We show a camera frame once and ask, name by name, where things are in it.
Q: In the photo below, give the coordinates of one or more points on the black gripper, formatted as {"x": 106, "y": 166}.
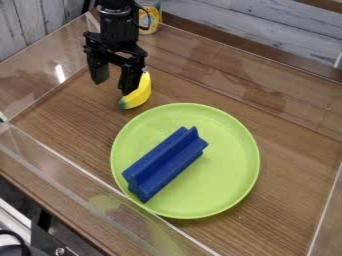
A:
{"x": 115, "y": 48}

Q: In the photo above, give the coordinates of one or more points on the yellow banana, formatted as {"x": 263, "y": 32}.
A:
{"x": 139, "y": 96}

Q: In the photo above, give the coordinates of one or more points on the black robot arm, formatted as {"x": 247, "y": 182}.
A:
{"x": 119, "y": 17}

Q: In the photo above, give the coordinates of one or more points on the green round plate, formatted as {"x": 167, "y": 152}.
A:
{"x": 218, "y": 180}

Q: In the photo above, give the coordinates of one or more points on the yellow labelled tin can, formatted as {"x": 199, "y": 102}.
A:
{"x": 150, "y": 16}

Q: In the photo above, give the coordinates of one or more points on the blue plastic block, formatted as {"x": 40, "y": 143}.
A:
{"x": 153, "y": 172}

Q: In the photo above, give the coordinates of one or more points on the clear acrylic enclosure wall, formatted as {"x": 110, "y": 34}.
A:
{"x": 62, "y": 120}

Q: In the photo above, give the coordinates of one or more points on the black metal bracket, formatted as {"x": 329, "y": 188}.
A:
{"x": 48, "y": 244}

